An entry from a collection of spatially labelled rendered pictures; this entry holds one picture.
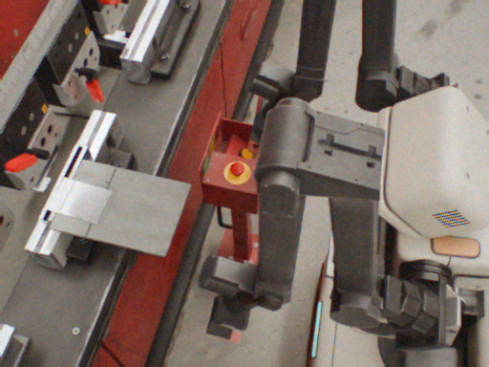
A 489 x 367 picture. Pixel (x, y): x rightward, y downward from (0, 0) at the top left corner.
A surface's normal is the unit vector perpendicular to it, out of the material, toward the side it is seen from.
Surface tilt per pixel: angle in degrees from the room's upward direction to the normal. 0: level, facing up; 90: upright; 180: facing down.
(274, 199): 90
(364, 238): 89
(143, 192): 0
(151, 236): 0
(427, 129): 42
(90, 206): 0
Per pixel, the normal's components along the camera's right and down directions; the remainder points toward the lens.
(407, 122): -0.68, -0.47
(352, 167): 0.19, -0.45
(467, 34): -0.03, -0.50
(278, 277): -0.14, 0.76
